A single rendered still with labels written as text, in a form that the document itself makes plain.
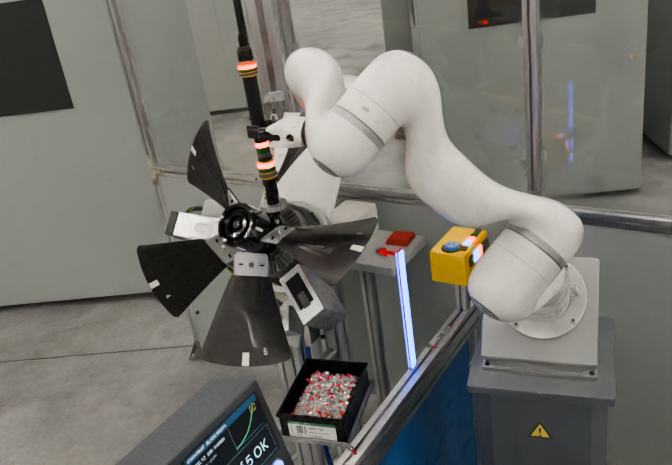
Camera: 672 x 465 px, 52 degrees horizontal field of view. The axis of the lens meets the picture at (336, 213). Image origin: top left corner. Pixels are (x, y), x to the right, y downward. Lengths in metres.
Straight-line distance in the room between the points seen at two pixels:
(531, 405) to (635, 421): 0.98
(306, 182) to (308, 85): 0.96
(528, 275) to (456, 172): 0.22
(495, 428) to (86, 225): 2.90
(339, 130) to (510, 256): 0.37
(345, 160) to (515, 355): 0.73
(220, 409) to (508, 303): 0.50
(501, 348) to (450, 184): 0.59
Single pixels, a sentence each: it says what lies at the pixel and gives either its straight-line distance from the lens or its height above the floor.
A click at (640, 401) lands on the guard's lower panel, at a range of 2.51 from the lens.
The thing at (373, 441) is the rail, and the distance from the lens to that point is 1.59.
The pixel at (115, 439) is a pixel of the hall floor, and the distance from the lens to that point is 3.23.
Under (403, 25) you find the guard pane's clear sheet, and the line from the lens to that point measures 2.23.
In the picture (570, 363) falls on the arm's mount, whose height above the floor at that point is 0.97.
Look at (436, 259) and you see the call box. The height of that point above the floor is 1.05.
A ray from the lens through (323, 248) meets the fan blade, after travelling 1.66.
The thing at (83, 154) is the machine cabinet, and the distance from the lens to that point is 3.91.
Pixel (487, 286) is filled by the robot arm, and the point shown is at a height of 1.31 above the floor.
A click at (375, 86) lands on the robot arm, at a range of 1.05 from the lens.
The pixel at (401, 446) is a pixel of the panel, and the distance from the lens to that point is 1.78.
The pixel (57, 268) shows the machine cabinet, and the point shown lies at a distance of 4.28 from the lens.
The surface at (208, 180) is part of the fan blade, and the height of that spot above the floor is 1.27.
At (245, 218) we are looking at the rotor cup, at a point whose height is 1.24.
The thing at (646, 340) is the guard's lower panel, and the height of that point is 0.58.
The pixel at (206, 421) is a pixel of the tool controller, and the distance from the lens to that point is 1.10.
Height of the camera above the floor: 1.92
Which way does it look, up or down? 24 degrees down
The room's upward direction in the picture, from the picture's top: 9 degrees counter-clockwise
